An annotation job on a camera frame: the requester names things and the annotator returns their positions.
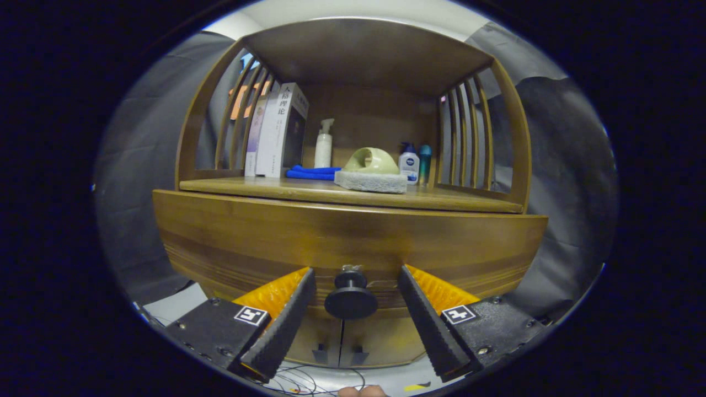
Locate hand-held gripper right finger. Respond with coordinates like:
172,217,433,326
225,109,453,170
397,265,552,383

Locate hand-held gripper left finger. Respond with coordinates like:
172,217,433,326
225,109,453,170
164,267,317,384

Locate black drawer knob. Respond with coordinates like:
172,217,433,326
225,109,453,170
324,266,379,320

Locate wooden drawer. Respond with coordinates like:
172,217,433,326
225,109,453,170
153,189,548,309

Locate green scrub brush with sponge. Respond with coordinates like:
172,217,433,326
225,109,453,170
334,147,409,194

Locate wooden cabinet door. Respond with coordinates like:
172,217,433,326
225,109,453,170
343,314,428,369
287,306,344,367

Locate wooden countertop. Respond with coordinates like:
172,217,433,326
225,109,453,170
179,175,523,214

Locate wooden cabinet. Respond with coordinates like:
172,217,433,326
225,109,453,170
175,17,533,369

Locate teal bottle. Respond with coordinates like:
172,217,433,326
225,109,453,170
418,144,433,185

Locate blue cloth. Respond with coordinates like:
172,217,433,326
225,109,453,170
285,165,343,181

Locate white lotion bottle blue cap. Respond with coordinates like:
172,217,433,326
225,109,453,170
398,142,420,185

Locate white spray bottle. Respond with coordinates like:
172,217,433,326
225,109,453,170
314,118,335,168

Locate pale purple book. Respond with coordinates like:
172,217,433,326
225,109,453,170
244,91,272,177

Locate white boxed book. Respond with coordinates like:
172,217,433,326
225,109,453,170
255,83,309,178

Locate black floor cables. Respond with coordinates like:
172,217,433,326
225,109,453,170
265,361,367,395

